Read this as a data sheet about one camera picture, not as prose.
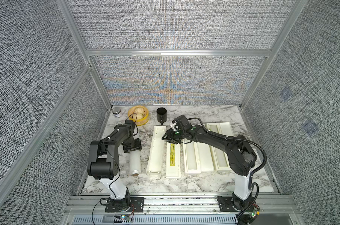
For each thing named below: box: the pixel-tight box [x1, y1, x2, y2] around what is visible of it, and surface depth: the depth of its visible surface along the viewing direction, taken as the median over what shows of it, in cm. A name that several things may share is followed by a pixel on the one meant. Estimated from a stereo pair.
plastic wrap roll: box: [129, 150, 142, 177], surface depth 85 cm
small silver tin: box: [111, 106, 123, 119], surface depth 112 cm
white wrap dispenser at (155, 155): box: [146, 125, 167, 175], surface depth 94 cm
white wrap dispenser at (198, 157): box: [183, 139, 215, 174], surface depth 84 cm
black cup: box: [156, 107, 168, 126], surface depth 107 cm
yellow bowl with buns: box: [127, 105, 150, 127], surface depth 110 cm
